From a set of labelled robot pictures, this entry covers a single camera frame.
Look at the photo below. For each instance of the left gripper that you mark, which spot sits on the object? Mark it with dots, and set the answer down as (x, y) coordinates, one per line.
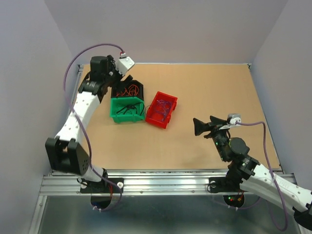
(120, 78)

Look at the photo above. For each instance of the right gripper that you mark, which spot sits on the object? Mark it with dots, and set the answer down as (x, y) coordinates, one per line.
(200, 126)

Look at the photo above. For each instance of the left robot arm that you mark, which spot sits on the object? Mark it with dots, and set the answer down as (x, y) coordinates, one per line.
(65, 151)

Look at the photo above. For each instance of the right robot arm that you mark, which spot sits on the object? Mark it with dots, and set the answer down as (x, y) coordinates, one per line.
(246, 173)

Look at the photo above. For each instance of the black bin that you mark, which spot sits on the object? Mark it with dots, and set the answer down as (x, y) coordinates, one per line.
(133, 89)

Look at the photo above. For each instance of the green bin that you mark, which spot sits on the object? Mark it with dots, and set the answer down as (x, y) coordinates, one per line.
(127, 109)

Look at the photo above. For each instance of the red bin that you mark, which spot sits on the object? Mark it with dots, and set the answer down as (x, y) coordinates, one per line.
(160, 110)

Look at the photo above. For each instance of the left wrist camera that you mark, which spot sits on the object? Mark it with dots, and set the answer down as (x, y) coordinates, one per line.
(123, 65)

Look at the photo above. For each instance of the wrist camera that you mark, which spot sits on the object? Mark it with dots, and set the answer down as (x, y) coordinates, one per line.
(232, 121)
(123, 65)

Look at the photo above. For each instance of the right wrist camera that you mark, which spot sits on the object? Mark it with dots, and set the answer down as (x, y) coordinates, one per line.
(232, 121)

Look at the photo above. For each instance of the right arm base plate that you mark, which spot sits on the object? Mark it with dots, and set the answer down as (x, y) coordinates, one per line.
(222, 185)

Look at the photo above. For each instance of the aluminium rail frame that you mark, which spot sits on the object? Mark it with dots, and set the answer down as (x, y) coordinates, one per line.
(142, 159)

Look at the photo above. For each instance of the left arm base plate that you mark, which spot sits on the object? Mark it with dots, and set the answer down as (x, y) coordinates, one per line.
(89, 187)

